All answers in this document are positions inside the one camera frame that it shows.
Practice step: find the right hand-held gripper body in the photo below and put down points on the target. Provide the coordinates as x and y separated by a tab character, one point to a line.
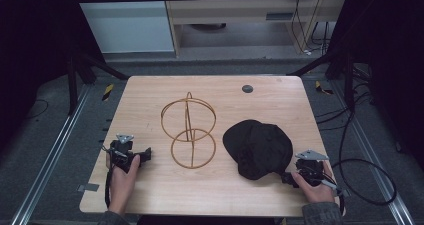
310	166

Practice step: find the light wooden desk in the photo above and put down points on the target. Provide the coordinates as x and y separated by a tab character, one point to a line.
233	13

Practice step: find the black curtain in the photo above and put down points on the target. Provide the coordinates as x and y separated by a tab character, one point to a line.
33	51
393	51

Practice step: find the grey round table grommet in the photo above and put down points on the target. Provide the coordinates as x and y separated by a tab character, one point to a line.
247	88

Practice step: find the black metal stand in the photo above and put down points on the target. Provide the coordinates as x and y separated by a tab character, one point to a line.
83	68
340	68

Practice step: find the person's left hand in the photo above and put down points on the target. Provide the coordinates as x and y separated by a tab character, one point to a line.
121	181

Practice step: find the yellow black striped tape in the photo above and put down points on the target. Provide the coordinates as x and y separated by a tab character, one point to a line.
322	89
107	91

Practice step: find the aluminium floor rail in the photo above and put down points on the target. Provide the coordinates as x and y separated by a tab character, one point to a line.
376	158
50	158

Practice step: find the white cabinet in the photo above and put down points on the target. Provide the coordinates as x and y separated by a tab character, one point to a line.
126	21

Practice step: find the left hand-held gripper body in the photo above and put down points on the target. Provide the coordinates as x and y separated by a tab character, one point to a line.
120	149

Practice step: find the black cap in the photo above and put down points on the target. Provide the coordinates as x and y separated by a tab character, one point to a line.
257	148

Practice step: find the grey tape piece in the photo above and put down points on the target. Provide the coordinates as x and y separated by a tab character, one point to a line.
88	187

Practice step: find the person's right hand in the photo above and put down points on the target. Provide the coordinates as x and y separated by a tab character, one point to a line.
315	191

